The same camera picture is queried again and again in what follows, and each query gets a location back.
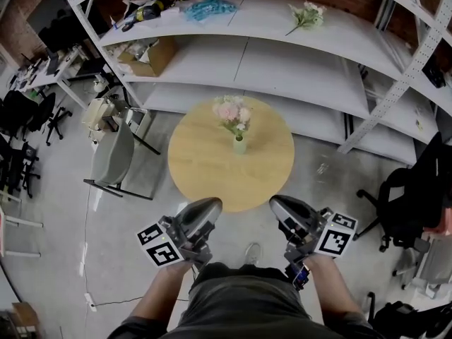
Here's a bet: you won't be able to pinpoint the person's right forearm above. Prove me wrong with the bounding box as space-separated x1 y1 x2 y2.
302 254 365 326

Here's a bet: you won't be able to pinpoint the large black office chair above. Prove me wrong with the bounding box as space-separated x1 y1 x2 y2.
355 131 452 254

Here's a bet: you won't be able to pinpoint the white desk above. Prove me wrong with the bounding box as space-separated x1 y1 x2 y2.
9 46 93 109

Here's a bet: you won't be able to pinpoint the long white metal shelving unit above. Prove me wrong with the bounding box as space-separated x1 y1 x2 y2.
55 0 407 146

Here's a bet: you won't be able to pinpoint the white metal corner shelving unit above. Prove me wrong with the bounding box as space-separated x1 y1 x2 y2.
337 0 452 166

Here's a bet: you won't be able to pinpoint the black monitor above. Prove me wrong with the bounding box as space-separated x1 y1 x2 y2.
26 0 104 53

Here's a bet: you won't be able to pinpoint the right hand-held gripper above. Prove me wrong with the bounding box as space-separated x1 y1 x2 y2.
268 194 358 292

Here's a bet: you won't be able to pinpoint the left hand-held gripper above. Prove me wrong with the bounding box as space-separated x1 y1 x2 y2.
136 197 223 271

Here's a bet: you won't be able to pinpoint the person's left forearm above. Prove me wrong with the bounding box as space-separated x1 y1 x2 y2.
129 259 194 328

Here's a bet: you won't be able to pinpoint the teal bundle of cords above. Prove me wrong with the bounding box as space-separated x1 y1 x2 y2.
183 0 239 23

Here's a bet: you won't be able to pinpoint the grey chair with black legs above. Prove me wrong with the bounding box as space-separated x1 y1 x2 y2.
83 107 162 201

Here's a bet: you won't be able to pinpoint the pink and white flowers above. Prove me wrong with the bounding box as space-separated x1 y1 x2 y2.
211 95 254 140

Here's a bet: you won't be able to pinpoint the person's dark shorts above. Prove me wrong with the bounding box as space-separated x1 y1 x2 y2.
105 262 386 339

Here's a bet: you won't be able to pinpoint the black and yellow bag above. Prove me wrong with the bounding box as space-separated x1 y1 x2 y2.
121 0 177 32

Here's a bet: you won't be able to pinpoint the grey chair with white base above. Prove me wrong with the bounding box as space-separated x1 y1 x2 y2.
391 234 452 299

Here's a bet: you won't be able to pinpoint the round wooden table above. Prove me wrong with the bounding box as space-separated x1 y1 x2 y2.
167 95 295 213

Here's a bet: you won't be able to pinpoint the open cardboard box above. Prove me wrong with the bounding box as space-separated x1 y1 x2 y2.
117 36 178 78

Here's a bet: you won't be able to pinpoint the person's white shoe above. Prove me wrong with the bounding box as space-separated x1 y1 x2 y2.
243 242 263 266

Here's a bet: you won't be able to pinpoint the white flower bunch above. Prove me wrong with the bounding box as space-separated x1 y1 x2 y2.
285 0 327 37

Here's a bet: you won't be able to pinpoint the small cardboard box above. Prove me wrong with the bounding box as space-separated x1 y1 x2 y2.
9 301 42 339

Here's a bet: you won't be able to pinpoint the white metal frame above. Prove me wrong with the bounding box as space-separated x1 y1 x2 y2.
0 206 45 259

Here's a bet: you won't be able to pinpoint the beige machine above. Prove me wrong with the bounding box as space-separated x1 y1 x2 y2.
82 96 118 134

